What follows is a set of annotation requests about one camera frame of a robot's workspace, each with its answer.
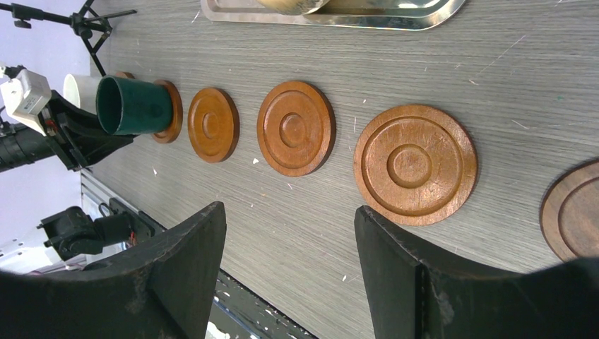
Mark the orange brown coaster front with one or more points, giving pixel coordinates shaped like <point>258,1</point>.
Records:
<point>415,165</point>

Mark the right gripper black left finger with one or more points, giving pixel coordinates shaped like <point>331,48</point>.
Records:
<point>161,288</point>

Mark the beige mug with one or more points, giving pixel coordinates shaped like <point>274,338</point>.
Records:
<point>293,7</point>

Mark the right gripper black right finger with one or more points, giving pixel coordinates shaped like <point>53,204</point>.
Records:
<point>416,289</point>

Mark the dark green mug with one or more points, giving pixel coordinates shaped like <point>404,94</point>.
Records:
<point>127,106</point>

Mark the metal tray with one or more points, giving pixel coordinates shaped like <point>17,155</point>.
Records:
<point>381,15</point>

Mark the dark wooden coaster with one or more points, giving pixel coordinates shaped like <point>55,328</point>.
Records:
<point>569,213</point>

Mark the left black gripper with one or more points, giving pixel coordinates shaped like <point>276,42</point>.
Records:
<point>74,135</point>

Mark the orange brown coaster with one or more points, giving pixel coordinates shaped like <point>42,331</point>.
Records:
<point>415,165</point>
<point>122,74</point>

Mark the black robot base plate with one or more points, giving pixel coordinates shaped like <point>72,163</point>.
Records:
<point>238,312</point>

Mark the white blue mug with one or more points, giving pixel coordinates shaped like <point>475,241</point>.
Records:
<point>81,91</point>

